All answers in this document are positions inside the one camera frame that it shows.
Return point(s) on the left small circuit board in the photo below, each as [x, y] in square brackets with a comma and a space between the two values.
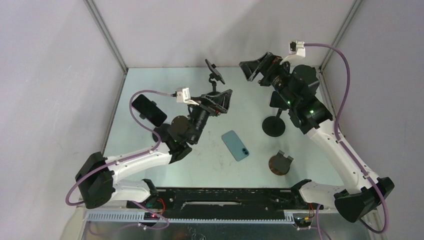
[148, 216]

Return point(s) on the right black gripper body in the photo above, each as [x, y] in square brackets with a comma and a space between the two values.
[272, 66]

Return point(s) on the right black phone stand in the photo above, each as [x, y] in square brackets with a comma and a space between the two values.
[274, 126]

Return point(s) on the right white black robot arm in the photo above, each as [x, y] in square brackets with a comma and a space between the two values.
[362, 190]

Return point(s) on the small circuit board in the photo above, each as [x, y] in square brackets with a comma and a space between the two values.
[303, 223]
[148, 216]

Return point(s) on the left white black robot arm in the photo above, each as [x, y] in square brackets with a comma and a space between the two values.
[103, 179]

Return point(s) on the teal blue phone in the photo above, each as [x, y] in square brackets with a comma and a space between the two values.
[235, 146]

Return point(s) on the black front mounting rail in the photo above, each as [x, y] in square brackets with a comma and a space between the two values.
[227, 204]

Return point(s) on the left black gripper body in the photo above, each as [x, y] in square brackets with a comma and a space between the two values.
[211, 109]

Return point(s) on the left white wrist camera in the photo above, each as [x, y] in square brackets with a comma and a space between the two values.
[183, 96]

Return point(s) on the brown base phone stand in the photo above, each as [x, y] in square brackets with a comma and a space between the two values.
[280, 164]

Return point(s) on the right small circuit board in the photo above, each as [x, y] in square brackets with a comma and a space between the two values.
[303, 223]

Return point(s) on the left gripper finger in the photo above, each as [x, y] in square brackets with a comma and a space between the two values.
[215, 104]
[221, 102]

